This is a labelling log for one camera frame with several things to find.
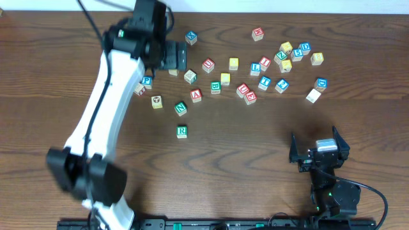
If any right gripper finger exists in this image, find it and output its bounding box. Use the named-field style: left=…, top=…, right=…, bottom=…
left=332, top=126, right=350, bottom=160
left=288, top=133, right=300, bottom=163

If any yellow O block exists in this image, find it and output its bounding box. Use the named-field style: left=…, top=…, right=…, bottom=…
left=168, top=69, right=180, bottom=76

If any green B block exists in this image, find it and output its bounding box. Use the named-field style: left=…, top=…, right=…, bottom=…
left=210, top=81, right=221, bottom=95

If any green R block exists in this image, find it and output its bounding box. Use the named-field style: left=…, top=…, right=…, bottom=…
left=176, top=126, right=188, bottom=139

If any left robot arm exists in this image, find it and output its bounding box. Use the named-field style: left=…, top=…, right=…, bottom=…
left=46, top=0, right=187, bottom=229

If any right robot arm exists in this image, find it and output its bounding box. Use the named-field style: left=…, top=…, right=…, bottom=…
left=289, top=127, right=361, bottom=229

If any blue X block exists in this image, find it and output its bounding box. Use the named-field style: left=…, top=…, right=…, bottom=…
left=185, top=31, right=197, bottom=45

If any plain wood green-sided block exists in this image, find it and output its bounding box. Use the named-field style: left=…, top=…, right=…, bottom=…
left=184, top=70, right=197, bottom=84

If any red U block upper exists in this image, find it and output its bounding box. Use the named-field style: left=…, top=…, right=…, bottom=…
left=202, top=58, right=215, bottom=73

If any red u block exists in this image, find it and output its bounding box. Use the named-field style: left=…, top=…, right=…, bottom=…
left=236, top=83, right=250, bottom=98
left=202, top=58, right=215, bottom=73

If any blue P block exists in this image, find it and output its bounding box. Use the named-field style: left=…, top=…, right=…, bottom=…
left=141, top=76, right=153, bottom=89

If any red A block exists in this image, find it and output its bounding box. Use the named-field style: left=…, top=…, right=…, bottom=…
left=190, top=89, right=202, bottom=103

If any plain wood red-sided block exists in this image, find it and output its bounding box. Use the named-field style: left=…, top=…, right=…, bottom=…
left=134, top=83, right=146, bottom=96

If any yellow picture block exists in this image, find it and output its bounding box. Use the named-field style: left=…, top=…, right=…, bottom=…
left=151, top=95, right=163, bottom=109

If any green N block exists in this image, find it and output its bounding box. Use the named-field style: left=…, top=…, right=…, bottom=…
left=174, top=102, right=187, bottom=116

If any yellow block upper centre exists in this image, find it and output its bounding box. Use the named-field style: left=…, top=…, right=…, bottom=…
left=229, top=57, right=239, bottom=70

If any plain wood block right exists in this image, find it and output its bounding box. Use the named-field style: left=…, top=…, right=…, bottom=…
left=305, top=89, right=321, bottom=104

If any blue D block lower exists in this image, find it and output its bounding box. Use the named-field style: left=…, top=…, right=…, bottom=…
left=314, top=78, right=328, bottom=92

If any blue d block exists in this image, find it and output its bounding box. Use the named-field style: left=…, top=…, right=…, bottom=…
left=314, top=78, right=328, bottom=92
left=298, top=42, right=311, bottom=56

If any blue 2 block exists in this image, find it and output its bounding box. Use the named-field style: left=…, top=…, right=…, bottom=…
left=275, top=79, right=289, bottom=93

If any red E block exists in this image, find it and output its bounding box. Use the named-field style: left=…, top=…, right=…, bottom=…
left=244, top=91, right=257, bottom=105

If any red U block lower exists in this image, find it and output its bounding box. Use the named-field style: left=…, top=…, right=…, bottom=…
left=236, top=83, right=250, bottom=98

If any blue T block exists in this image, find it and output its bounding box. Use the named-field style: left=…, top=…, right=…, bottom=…
left=258, top=76, right=271, bottom=91

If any blue L block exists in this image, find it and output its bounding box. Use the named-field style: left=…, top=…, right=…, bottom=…
left=250, top=63, right=261, bottom=76

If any red H block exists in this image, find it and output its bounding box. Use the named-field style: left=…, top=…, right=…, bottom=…
left=252, top=27, right=265, bottom=42

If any yellow block below Z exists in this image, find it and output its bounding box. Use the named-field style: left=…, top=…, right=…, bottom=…
left=279, top=59, right=292, bottom=73

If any red I block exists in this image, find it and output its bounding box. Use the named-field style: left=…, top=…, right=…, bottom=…
left=259, top=56, right=272, bottom=72

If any yellow 8 block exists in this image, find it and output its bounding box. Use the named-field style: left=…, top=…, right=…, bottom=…
left=311, top=52, right=324, bottom=66

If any green Z block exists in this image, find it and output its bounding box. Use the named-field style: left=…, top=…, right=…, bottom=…
left=274, top=50, right=288, bottom=65

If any blue 5 block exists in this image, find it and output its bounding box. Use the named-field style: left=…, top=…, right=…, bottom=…
left=290, top=49, right=304, bottom=62

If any yellow block top right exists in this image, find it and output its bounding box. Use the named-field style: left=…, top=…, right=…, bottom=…
left=279, top=42, right=293, bottom=54

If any blue D block upper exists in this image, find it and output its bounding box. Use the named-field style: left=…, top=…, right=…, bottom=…
left=298, top=42, right=311, bottom=56

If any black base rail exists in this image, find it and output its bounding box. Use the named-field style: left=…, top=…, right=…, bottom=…
left=56, top=217, right=377, bottom=230

